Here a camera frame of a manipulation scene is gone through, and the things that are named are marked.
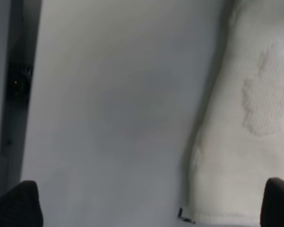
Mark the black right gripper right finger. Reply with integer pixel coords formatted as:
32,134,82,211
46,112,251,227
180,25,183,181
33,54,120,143
260,178,284,227

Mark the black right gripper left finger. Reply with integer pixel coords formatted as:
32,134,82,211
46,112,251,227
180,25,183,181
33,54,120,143
0,181,44,227

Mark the cream white towel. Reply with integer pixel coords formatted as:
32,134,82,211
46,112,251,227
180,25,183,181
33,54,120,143
189,0,284,227

